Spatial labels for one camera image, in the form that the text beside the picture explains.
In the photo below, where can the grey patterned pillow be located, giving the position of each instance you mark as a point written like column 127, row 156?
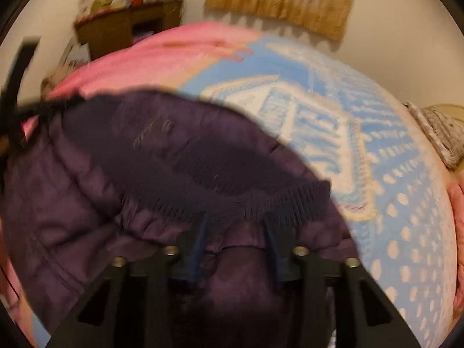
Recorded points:
column 438, row 134

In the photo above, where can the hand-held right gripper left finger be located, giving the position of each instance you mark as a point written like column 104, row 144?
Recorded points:
column 197, row 250

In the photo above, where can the beige patterned curtain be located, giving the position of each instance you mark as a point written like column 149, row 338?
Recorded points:
column 286, row 0

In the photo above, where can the pink cloth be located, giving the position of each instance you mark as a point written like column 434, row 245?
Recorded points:
column 457, row 224

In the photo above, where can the yellow bed headboard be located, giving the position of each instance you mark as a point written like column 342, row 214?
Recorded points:
column 451, row 110

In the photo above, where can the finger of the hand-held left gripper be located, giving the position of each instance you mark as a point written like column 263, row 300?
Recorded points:
column 50, row 107

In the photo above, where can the blue dotted blanket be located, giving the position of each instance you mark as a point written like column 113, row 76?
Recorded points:
column 380, row 174

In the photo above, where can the purple hooded jacket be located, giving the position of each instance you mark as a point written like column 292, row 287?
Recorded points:
column 145, row 174

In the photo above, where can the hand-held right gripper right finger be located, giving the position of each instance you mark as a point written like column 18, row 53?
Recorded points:
column 277, row 252

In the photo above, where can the brown wooden desk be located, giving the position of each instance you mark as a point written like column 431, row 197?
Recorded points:
column 108, row 32

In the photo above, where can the pink blanket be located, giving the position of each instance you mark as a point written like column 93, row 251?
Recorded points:
column 152, row 58

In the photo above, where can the beige cloth bag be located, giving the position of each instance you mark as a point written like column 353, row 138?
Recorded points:
column 58, row 74

